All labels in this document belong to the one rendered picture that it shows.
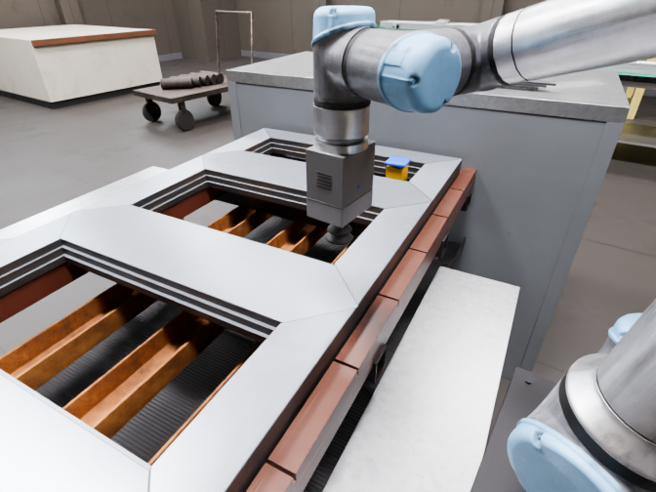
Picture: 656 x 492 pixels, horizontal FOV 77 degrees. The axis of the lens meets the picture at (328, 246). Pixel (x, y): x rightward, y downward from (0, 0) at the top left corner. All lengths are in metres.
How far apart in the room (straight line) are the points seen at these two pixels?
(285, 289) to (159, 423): 0.42
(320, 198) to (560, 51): 0.32
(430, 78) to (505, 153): 0.94
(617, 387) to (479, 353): 0.54
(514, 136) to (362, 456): 0.98
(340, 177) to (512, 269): 1.06
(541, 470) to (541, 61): 0.39
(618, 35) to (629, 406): 0.31
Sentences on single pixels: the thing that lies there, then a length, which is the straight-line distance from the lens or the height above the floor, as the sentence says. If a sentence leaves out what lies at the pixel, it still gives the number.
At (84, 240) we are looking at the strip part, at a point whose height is 0.86.
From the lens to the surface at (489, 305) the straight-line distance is 1.04.
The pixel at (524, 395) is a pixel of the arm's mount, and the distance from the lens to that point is 0.74.
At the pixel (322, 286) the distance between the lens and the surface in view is 0.73.
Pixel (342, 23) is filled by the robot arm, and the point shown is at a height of 1.28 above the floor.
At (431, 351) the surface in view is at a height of 0.68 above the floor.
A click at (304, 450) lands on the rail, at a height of 0.83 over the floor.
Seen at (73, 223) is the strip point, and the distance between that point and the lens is 1.10.
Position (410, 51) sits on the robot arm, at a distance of 0.44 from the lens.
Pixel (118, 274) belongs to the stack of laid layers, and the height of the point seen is 0.83.
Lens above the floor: 1.31
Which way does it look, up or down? 32 degrees down
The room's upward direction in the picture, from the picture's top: straight up
